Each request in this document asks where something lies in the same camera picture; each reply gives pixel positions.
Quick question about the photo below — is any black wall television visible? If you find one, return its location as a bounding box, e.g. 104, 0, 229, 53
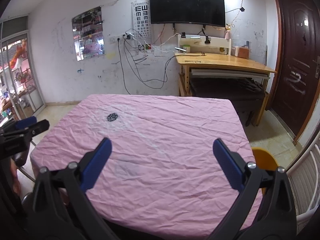
149, 0, 226, 28

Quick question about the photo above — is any white slatted chair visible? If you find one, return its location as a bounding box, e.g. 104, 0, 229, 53
287, 130, 320, 228

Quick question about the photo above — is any orange desk box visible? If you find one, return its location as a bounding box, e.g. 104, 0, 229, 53
237, 47, 250, 59

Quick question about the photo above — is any wooden desk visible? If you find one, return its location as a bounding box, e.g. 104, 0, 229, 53
174, 52, 278, 127

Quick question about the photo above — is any yellow trash bin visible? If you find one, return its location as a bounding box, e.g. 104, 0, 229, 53
251, 147, 278, 195

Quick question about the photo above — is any dark leather chair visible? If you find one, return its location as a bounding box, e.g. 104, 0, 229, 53
11, 141, 38, 183

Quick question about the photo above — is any person's left forearm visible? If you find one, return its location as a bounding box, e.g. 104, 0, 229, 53
9, 159, 22, 195

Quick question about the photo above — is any white charger plug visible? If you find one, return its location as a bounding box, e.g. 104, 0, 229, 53
124, 30, 137, 42

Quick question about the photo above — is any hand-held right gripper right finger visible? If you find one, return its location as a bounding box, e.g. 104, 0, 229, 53
212, 138, 297, 240

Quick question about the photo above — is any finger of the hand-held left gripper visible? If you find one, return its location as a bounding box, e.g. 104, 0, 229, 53
0, 116, 37, 134
5, 119, 50, 145

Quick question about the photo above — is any glass display cabinet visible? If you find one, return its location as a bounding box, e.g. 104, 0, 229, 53
0, 15, 47, 125

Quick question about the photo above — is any pink tablecloth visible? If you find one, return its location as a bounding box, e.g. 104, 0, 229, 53
30, 94, 263, 240

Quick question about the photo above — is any looped black cable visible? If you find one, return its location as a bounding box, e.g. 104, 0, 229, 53
124, 40, 177, 90

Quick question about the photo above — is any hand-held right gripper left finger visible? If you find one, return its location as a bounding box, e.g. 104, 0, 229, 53
26, 137, 112, 240

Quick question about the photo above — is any wall mirror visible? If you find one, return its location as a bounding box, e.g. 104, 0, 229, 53
72, 6, 105, 62

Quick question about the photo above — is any black power cable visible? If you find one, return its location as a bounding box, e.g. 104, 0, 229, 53
117, 41, 132, 94

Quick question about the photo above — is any fairy light string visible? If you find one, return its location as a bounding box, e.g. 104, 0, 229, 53
226, 0, 248, 29

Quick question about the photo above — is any white desk shelf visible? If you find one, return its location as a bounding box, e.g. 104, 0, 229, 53
177, 34, 232, 55

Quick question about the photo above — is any dark brown bench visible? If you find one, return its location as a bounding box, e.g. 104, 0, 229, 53
190, 77, 266, 127

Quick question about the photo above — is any eye chart poster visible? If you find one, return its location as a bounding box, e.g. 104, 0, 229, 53
132, 1, 153, 52

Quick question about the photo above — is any dark brown door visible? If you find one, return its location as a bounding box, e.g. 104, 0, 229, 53
271, 0, 320, 145

